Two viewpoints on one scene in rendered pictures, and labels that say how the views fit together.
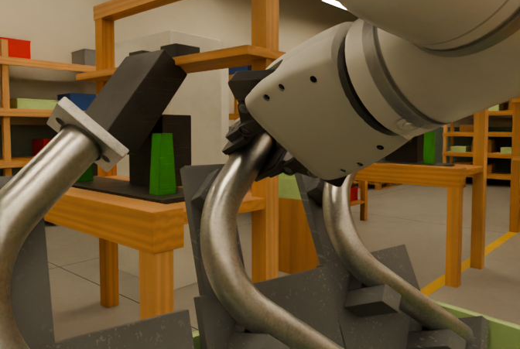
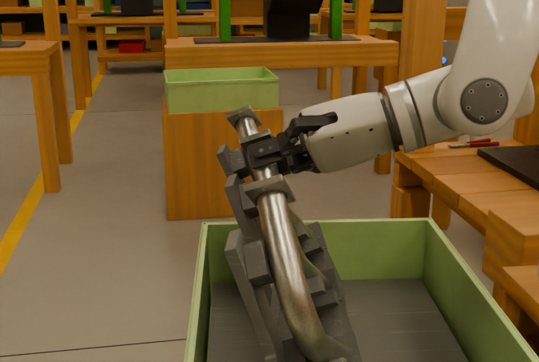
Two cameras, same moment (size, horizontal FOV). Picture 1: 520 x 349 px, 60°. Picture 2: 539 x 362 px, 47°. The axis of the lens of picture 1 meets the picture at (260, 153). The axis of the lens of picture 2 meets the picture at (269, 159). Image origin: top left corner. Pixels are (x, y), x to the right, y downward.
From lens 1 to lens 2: 0.62 m
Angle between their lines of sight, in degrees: 52
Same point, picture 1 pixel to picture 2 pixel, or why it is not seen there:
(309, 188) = (234, 168)
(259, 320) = (310, 270)
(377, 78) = (417, 134)
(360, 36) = (407, 112)
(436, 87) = (440, 138)
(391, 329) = not seen: hidden behind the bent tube
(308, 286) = not seen: hidden behind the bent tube
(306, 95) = (361, 136)
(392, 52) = (428, 124)
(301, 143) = (333, 158)
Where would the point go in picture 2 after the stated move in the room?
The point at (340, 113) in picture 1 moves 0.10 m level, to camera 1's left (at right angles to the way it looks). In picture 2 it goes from (374, 144) to (327, 164)
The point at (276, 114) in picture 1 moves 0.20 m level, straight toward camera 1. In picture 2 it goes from (331, 145) to (500, 184)
